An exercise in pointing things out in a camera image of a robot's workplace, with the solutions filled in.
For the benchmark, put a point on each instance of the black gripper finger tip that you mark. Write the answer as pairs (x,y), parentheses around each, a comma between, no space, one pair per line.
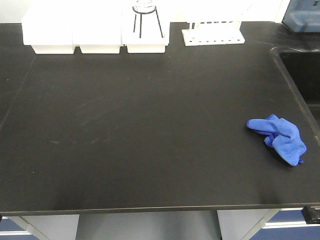
(311,214)

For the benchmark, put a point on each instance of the blue microfiber cloth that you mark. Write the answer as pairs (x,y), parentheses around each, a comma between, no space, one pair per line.
(281,135)

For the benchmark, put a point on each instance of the right blue cabinet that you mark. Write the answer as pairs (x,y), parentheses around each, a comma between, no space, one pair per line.
(266,224)

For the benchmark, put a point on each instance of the blue cabinet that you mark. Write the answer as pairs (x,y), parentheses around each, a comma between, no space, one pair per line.
(46,227)
(266,224)

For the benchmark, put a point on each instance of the black lab sink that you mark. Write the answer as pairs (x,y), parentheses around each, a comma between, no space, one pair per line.
(302,67)

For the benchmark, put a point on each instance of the blue grey lab device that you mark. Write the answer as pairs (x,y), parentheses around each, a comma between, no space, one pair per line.
(303,16)

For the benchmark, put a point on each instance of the white test tube rack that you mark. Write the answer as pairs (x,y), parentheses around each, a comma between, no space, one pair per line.
(213,27)

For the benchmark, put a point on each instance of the right white plastic bin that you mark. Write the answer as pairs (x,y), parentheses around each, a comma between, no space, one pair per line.
(146,45)

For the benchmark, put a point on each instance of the white plastic bin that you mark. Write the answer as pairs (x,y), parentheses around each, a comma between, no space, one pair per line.
(146,45)
(48,32)
(97,32)

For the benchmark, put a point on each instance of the left blue cabinet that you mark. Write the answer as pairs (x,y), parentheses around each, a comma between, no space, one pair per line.
(46,227)

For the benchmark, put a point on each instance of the middle white plastic bin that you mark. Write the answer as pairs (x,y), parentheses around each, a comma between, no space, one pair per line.
(97,32)

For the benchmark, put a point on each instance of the left white plastic bin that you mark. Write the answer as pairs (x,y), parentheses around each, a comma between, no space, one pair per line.
(48,32)

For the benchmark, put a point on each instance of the black wire tripod stand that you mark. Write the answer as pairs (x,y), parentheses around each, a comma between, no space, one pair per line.
(146,19)

